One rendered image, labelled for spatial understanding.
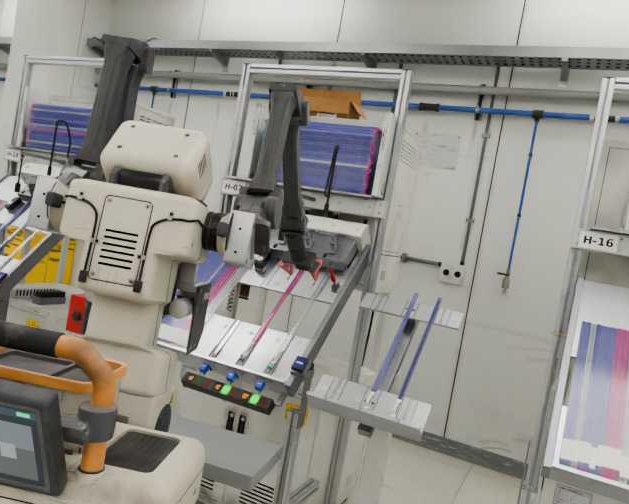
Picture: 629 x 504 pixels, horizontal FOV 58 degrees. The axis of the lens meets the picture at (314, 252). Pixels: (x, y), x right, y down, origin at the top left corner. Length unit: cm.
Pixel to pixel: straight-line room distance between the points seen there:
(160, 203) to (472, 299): 269
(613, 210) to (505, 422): 179
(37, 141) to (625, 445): 292
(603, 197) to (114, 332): 171
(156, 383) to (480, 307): 263
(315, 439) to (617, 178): 143
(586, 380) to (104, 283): 133
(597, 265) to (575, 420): 69
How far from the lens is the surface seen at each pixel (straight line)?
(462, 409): 370
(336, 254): 214
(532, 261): 357
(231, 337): 203
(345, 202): 225
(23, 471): 91
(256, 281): 220
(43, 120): 334
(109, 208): 121
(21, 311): 311
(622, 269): 225
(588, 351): 189
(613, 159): 228
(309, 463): 222
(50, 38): 510
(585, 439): 172
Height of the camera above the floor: 121
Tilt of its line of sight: 2 degrees down
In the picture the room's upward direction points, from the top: 10 degrees clockwise
